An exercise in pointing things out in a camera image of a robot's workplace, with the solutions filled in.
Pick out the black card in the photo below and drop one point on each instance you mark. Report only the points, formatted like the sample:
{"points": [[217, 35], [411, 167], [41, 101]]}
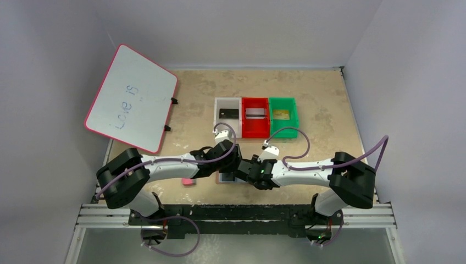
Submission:
{"points": [[229, 113]]}

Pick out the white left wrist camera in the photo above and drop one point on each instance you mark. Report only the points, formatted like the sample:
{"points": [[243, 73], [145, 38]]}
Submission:
{"points": [[221, 135]]}

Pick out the gold card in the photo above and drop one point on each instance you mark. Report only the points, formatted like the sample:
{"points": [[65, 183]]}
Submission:
{"points": [[280, 114]]}

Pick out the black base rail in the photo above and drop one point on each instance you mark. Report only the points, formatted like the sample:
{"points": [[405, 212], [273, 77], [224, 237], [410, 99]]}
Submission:
{"points": [[295, 221]]}

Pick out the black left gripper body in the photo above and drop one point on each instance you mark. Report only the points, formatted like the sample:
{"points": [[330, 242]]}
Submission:
{"points": [[229, 166]]}

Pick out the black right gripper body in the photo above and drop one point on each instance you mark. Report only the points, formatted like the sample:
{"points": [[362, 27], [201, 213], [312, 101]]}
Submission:
{"points": [[246, 169]]}

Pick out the pink framed whiteboard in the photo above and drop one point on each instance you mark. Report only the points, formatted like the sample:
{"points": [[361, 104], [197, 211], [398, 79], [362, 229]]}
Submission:
{"points": [[133, 102]]}

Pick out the brown leather card holder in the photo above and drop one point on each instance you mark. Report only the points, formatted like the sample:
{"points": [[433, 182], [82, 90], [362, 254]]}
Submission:
{"points": [[227, 178]]}

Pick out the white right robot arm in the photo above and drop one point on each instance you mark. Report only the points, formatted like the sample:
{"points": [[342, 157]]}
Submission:
{"points": [[350, 181]]}

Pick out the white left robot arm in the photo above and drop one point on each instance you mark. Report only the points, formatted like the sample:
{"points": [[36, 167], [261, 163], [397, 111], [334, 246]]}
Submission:
{"points": [[123, 178]]}

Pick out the red plastic bin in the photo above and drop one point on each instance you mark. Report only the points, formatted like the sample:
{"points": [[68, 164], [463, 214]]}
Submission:
{"points": [[255, 128]]}

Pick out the silver striped card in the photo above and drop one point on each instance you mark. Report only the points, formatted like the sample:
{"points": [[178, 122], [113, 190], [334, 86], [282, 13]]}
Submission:
{"points": [[255, 113]]}

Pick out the pink eraser block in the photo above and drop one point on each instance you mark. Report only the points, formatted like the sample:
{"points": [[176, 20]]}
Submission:
{"points": [[188, 182]]}

